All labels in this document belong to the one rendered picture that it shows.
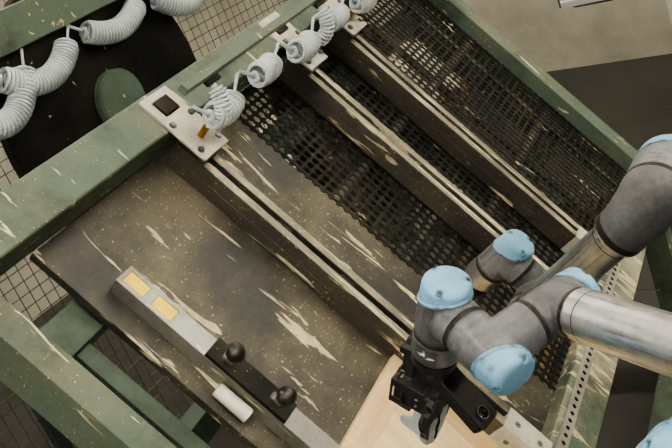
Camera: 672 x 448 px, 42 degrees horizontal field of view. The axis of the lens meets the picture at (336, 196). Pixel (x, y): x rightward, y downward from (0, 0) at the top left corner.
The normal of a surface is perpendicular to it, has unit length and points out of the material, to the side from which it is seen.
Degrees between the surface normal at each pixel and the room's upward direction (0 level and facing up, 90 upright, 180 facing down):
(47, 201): 56
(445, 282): 28
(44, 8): 90
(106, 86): 90
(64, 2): 90
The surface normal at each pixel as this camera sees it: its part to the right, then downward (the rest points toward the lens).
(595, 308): -0.69, -0.61
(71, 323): 0.50, -0.59
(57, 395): -0.41, 0.47
